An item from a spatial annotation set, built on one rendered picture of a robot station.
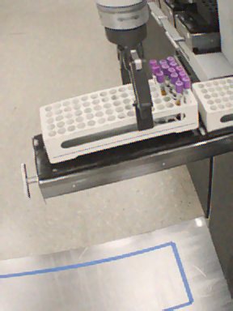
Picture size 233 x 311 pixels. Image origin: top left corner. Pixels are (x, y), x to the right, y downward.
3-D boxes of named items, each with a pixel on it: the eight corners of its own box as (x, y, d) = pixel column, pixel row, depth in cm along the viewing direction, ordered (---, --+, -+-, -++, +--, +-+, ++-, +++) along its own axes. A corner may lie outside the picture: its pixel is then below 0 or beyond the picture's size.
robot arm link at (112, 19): (99, 11, 74) (104, 37, 79) (153, 3, 75) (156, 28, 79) (91, -7, 80) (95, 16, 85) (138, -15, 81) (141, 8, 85)
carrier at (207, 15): (218, 27, 127) (216, 11, 123) (211, 27, 127) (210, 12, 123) (202, 10, 135) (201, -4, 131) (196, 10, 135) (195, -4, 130)
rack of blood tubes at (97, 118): (184, 95, 105) (181, 74, 100) (199, 127, 98) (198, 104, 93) (44, 129, 103) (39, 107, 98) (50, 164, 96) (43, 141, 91)
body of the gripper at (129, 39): (99, 14, 84) (105, 50, 91) (108, 34, 79) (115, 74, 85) (138, 8, 85) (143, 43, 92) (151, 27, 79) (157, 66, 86)
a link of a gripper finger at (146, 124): (149, 96, 90) (150, 100, 89) (153, 125, 95) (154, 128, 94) (133, 100, 90) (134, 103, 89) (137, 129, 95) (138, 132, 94)
